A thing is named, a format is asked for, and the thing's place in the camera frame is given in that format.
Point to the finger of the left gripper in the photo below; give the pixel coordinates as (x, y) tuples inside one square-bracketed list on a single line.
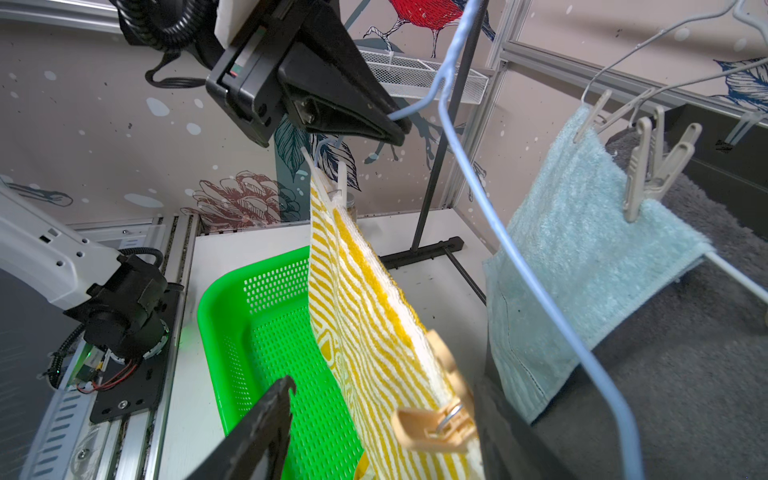
[(319, 98), (324, 33)]

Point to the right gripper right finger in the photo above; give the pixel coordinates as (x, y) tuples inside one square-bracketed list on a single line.
[(509, 446)]

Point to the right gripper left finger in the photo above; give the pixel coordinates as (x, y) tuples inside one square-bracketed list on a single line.
[(257, 447)]

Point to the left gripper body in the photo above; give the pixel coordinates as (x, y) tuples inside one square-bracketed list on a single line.
[(245, 82)]

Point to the light blue wire hanger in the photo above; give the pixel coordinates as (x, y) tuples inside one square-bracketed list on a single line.
[(630, 445)]

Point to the yellow striped towel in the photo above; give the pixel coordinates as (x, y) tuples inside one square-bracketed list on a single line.
[(374, 345)]

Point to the green plastic basket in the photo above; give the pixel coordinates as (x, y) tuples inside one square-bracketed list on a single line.
[(255, 328)]

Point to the dark grey towel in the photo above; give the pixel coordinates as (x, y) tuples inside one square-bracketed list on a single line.
[(692, 360)]

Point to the light blue towel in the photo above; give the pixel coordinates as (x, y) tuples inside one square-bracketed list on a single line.
[(597, 267)]

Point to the black clothes rack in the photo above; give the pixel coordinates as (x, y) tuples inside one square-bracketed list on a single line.
[(438, 156)]

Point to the beige clothespin blue towel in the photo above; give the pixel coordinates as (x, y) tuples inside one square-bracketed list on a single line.
[(592, 121), (650, 171)]

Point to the beige clothespin grey towel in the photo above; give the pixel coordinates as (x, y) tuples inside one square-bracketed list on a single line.
[(744, 125)]

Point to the white wire mesh shelf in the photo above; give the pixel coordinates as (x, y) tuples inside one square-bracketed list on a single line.
[(410, 78)]

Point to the white wire hanger front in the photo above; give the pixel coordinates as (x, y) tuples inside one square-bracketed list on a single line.
[(727, 10)]

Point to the white wire hanger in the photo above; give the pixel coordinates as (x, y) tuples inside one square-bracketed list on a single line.
[(727, 10), (741, 14)]

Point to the white wire hanger rear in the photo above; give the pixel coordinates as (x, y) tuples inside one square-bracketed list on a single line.
[(741, 14)]

